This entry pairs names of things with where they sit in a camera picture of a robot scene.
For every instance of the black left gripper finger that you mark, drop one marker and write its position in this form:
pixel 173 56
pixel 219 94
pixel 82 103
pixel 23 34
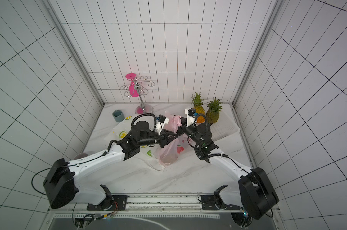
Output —
pixel 169 134
pixel 164 142

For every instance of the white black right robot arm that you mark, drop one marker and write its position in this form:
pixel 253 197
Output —
pixel 252 192

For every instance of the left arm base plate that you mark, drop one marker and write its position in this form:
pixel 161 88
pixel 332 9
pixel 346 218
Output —
pixel 110 203

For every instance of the teal green cup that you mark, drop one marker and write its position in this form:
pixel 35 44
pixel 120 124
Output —
pixel 118 116

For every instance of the orange yellow pineapple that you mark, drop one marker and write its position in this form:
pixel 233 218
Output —
pixel 197 102

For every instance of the pink silver cup stand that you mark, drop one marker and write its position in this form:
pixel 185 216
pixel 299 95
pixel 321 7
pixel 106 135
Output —
pixel 136 89

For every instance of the pink plastic bag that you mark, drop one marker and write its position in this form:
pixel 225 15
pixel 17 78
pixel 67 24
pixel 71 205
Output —
pixel 176 144

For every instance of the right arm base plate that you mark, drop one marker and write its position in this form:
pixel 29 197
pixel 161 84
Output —
pixel 215 203

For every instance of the yellow green pineapple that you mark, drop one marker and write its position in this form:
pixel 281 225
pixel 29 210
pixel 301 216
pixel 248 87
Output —
pixel 214 109

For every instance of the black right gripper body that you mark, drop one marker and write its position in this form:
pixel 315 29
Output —
pixel 185 129

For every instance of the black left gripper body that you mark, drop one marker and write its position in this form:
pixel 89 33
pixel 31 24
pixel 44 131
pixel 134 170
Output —
pixel 154 138

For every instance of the aluminium mounting rail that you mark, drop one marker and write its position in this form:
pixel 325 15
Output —
pixel 166 203

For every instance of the white plastic perforated basket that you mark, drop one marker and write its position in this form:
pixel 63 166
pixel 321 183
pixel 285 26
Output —
pixel 224 127

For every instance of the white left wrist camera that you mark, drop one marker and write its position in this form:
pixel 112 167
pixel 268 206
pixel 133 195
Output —
pixel 161 122

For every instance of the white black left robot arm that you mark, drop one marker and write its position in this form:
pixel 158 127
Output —
pixel 78 181

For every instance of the white plastic bag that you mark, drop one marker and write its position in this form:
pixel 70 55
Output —
pixel 147 155

